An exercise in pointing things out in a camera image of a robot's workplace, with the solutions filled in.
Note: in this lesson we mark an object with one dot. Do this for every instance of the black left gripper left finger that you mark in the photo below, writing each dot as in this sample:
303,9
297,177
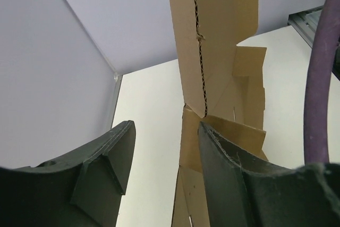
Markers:
83,187

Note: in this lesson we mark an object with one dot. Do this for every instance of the aluminium frame rail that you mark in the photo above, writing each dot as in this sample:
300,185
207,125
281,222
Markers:
305,23

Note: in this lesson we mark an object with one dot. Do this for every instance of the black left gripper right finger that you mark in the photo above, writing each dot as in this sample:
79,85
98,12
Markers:
244,190

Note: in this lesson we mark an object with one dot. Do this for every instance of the brown cardboard box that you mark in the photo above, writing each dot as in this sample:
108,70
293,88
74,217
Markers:
222,84

